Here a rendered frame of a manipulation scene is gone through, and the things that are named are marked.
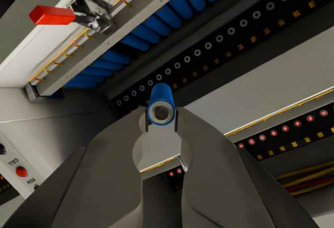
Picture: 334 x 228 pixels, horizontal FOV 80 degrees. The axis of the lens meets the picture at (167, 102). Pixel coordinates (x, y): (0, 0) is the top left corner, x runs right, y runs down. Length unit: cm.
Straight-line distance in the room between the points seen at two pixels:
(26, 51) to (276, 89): 27
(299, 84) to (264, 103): 3
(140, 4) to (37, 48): 13
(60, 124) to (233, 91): 27
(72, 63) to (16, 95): 10
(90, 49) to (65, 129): 15
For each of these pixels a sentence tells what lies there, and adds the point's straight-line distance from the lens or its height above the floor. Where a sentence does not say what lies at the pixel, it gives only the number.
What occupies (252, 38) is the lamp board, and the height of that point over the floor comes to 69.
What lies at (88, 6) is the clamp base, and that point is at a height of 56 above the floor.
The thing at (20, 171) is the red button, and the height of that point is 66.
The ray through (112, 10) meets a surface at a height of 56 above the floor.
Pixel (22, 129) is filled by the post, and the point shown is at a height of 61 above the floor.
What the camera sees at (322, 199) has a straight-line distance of 42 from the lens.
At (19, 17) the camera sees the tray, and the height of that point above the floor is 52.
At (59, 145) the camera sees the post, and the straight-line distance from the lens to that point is 35.
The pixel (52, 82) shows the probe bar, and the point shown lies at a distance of 32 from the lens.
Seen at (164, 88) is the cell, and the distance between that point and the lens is 16.
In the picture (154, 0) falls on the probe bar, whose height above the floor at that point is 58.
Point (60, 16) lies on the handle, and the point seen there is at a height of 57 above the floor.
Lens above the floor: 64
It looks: 11 degrees up
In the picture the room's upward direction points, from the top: 146 degrees clockwise
